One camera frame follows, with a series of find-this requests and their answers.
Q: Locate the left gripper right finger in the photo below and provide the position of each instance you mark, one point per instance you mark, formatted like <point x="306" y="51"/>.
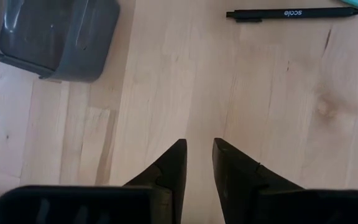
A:
<point x="235" y="175"/>

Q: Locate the black click pen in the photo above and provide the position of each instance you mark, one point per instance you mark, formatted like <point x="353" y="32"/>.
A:
<point x="291" y="14"/>

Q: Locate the grey translucent plastic bin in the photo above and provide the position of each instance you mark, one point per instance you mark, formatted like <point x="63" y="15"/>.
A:
<point x="57" y="34"/>

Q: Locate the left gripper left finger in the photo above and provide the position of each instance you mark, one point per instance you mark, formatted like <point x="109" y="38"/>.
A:
<point x="169" y="174"/>

